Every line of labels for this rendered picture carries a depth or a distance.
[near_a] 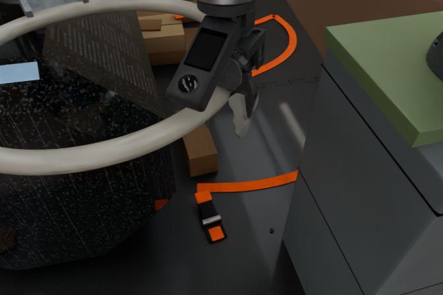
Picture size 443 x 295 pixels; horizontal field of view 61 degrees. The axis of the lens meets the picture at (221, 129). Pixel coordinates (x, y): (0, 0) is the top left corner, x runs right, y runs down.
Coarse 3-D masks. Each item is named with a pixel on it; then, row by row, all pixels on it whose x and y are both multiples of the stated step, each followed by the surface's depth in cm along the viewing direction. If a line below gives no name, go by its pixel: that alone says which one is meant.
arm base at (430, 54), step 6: (438, 36) 68; (432, 42) 68; (438, 42) 66; (432, 48) 67; (438, 48) 65; (432, 54) 66; (438, 54) 65; (432, 60) 66; (438, 60) 64; (432, 66) 66; (438, 66) 64; (438, 72) 64
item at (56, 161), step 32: (96, 0) 76; (128, 0) 76; (160, 0) 75; (0, 32) 68; (224, 96) 50; (160, 128) 45; (192, 128) 47; (0, 160) 42; (32, 160) 42; (64, 160) 42; (96, 160) 42; (128, 160) 44
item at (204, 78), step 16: (208, 16) 45; (208, 32) 44; (224, 32) 44; (240, 32) 45; (192, 48) 44; (208, 48) 43; (224, 48) 43; (192, 64) 43; (208, 64) 42; (224, 64) 44; (176, 80) 43; (192, 80) 42; (208, 80) 42; (176, 96) 42; (192, 96) 41; (208, 96) 43
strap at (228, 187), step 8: (176, 16) 211; (184, 16) 211; (272, 16) 251; (288, 24) 244; (288, 32) 237; (296, 40) 231; (288, 48) 224; (280, 56) 219; (288, 56) 219; (272, 64) 213; (256, 72) 208; (280, 176) 157; (288, 176) 157; (296, 176) 157; (200, 184) 154; (208, 184) 154; (216, 184) 154; (224, 184) 154; (232, 184) 154; (240, 184) 154; (248, 184) 154; (256, 184) 154; (264, 184) 154; (272, 184) 154; (280, 184) 154
